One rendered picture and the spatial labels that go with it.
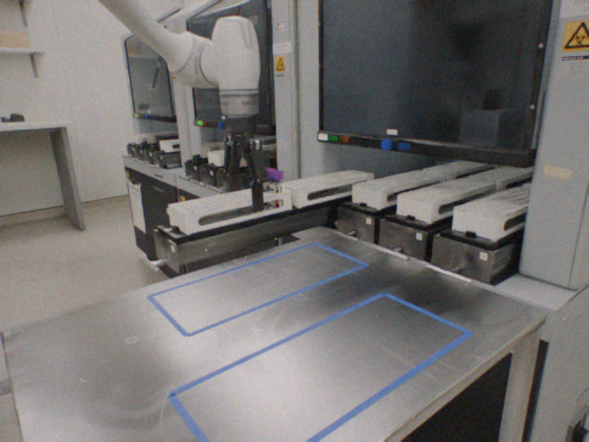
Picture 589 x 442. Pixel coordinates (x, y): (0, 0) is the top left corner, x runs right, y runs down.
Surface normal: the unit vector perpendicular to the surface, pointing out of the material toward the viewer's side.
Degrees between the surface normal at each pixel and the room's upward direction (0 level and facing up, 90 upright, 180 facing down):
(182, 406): 0
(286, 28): 90
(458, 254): 90
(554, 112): 90
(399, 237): 90
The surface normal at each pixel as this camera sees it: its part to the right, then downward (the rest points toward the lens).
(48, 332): -0.03, -0.95
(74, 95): 0.61, 0.23
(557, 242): -0.79, 0.21
